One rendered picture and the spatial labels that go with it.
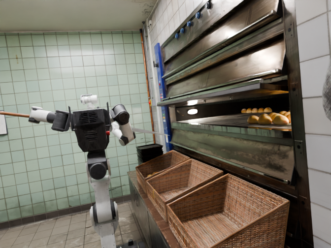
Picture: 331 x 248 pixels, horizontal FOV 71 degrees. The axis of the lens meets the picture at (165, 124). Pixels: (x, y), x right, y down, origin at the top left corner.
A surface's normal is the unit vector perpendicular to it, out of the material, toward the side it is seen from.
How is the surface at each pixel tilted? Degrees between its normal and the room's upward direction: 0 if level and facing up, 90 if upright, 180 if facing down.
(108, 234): 74
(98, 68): 90
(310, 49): 90
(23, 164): 90
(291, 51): 90
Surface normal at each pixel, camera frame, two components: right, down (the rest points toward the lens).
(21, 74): 0.29, 0.04
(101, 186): 0.23, -0.25
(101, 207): 0.18, -0.47
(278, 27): -0.95, 0.13
